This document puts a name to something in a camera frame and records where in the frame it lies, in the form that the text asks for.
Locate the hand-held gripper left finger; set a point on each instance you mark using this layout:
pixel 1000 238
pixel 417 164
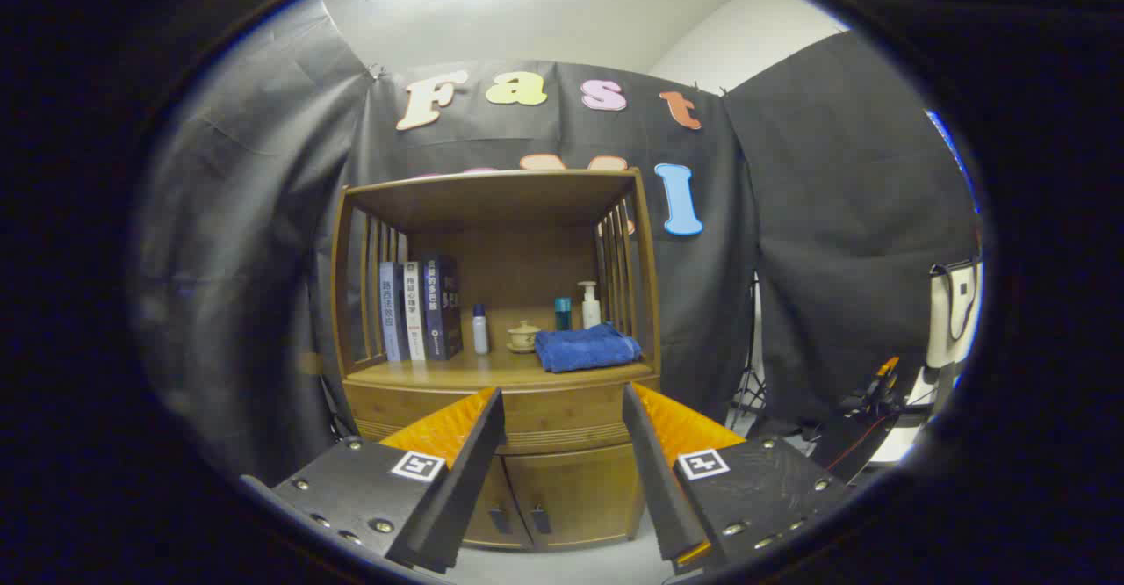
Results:
pixel 465 497

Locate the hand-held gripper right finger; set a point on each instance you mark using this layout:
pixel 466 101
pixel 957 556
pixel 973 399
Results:
pixel 654 480

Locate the wooden drawer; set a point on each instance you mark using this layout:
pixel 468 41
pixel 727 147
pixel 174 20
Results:
pixel 562 409

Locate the wooden cabinet door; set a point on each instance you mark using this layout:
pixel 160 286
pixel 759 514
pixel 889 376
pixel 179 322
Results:
pixel 588 488
pixel 505 497

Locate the wooden countertop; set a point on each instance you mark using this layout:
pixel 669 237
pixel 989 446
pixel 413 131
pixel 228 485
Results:
pixel 492 370

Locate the wooden cabinet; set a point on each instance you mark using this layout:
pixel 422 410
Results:
pixel 527 260

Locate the black tripod stand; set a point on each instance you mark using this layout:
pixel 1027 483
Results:
pixel 753 383

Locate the folded blue towel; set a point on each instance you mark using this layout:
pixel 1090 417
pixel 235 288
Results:
pixel 587 350

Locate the white bottle with blue cap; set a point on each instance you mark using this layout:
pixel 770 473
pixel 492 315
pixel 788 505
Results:
pixel 480 335

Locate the beige lidded tea cup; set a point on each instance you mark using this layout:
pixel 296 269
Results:
pixel 524 337

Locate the white pump bottle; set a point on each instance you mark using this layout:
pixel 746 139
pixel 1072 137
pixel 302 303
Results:
pixel 591 311

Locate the teal bottle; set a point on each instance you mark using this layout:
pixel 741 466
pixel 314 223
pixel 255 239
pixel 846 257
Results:
pixel 563 314

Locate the dark blue book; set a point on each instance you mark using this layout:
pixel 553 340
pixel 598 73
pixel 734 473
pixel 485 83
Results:
pixel 442 308

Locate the white book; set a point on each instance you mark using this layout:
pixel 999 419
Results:
pixel 414 313

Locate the light purple book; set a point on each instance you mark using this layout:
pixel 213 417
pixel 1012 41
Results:
pixel 391 313

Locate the black and orange device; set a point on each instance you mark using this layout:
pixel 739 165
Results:
pixel 882 376

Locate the white tote bag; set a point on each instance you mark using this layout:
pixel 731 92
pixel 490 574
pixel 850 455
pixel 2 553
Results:
pixel 953 321

